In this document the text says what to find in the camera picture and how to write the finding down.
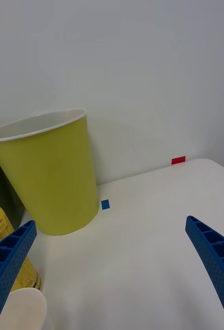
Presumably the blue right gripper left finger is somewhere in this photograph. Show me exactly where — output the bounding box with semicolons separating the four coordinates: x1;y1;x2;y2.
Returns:
0;220;38;330

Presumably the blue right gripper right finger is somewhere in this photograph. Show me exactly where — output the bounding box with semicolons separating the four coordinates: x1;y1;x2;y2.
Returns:
185;215;224;330

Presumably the yellow-green plastic waste bin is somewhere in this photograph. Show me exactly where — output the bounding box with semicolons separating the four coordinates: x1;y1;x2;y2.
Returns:
0;108;100;236

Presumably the white paper cup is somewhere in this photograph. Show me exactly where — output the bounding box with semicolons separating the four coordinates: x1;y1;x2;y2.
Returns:
0;287;55;330

